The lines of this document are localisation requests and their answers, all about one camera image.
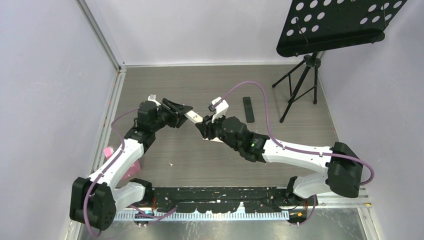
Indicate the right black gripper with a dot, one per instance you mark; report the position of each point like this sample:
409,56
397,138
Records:
206,127

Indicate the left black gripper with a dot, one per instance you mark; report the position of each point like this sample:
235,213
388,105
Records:
175,111

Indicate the black remote control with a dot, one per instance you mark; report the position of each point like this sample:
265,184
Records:
248,109

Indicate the white silver prism bar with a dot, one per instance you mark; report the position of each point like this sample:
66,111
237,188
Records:
195,118

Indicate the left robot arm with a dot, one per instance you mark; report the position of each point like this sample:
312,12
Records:
96,199

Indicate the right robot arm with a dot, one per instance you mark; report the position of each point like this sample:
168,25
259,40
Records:
335,168

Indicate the pink metronome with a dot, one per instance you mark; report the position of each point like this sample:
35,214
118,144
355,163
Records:
130,169

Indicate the black tripod stand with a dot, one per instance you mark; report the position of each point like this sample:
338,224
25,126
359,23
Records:
311,62

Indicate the black perforated music stand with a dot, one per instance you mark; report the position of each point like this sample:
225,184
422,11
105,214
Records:
320,25

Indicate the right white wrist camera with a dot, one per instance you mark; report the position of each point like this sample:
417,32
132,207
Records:
219,107

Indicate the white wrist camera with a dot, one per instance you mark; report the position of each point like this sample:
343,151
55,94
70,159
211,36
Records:
152,98
219,107

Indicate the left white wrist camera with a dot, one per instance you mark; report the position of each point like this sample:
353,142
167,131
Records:
152,98

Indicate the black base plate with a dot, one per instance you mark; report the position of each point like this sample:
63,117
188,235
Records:
220,200

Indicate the white slotted cable duct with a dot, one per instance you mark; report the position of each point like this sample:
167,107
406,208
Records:
132,215

